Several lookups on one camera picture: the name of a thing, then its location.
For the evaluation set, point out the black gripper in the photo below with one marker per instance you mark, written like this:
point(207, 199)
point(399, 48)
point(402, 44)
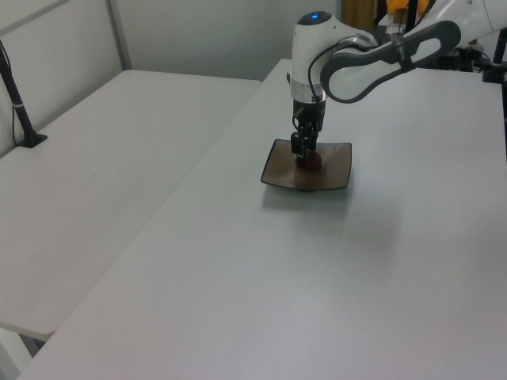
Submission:
point(309, 112)

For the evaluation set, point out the small round red food item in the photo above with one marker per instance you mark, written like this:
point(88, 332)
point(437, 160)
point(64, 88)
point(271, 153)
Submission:
point(313, 162)

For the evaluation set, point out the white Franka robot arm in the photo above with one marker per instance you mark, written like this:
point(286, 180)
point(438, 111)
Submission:
point(352, 75)

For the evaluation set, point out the square brown ceramic plate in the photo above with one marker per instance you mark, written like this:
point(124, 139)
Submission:
point(332, 170)

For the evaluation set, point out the brown wooden panel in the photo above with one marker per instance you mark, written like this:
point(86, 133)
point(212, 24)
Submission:
point(356, 12)

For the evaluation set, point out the thin black upright pole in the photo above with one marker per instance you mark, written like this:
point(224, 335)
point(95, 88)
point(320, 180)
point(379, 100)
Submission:
point(412, 17)

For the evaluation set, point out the orange object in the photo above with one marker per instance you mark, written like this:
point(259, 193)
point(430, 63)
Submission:
point(396, 4)

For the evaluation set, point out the black equipment block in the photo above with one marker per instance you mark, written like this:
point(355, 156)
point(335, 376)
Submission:
point(455, 61)

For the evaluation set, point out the black stand with clamp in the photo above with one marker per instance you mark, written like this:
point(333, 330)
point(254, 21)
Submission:
point(498, 59)

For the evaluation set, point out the white tape band on pole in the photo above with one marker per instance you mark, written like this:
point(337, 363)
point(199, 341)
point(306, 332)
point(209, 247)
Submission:
point(17, 105)

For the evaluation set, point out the white table leg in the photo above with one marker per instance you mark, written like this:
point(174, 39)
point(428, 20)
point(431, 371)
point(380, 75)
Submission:
point(12, 356)

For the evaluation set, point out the black camera pole with base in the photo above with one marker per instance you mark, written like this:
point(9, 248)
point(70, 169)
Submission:
point(17, 107)

